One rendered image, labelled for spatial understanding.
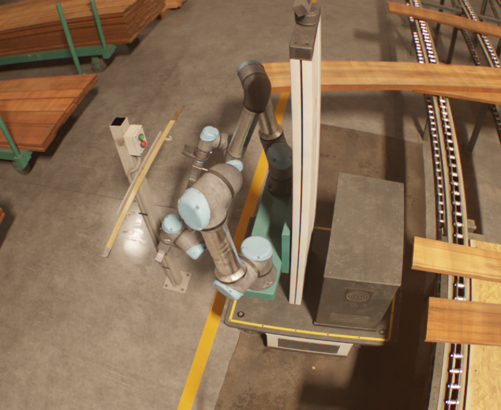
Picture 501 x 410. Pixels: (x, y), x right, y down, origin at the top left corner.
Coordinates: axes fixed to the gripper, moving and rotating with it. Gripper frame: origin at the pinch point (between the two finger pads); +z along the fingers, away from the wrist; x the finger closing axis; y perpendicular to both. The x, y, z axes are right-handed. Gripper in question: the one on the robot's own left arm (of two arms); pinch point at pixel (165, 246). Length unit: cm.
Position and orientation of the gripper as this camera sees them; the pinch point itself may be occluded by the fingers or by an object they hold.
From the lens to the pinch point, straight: 197.3
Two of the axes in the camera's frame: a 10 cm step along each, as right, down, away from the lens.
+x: -3.5, 8.3, -4.4
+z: -2.5, 3.7, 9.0
